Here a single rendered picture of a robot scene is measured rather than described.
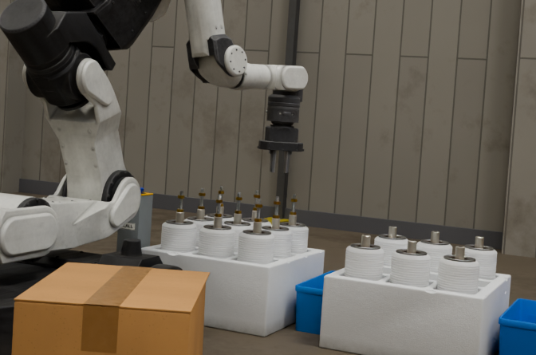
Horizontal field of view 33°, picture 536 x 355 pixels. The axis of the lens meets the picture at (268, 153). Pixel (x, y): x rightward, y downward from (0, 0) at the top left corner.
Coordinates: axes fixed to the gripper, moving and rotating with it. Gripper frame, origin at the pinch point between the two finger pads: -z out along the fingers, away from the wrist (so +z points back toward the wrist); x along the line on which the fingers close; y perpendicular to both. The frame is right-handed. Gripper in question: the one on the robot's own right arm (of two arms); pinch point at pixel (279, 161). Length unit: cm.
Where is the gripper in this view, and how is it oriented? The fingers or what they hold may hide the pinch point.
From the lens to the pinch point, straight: 247.8
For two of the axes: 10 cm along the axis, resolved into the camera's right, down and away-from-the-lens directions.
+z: 0.7, -10.0, -0.5
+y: -2.2, -0.6, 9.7
